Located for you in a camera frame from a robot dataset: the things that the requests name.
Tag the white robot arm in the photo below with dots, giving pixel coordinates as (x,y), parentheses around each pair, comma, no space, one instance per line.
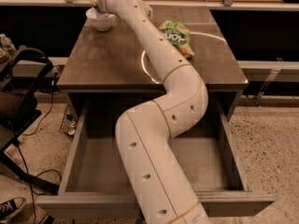
(163,191)

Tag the white bowl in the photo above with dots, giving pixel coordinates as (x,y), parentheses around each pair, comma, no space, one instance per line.
(99,21)

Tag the green chip bag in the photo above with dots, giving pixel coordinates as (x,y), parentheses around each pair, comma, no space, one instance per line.
(179,36)

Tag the clear plastic bottle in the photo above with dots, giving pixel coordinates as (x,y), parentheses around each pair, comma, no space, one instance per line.
(7,44)

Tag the open grey drawer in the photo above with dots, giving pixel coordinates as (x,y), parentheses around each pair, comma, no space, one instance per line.
(96,185)

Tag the black white sneaker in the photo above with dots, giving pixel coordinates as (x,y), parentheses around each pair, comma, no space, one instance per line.
(11,208)

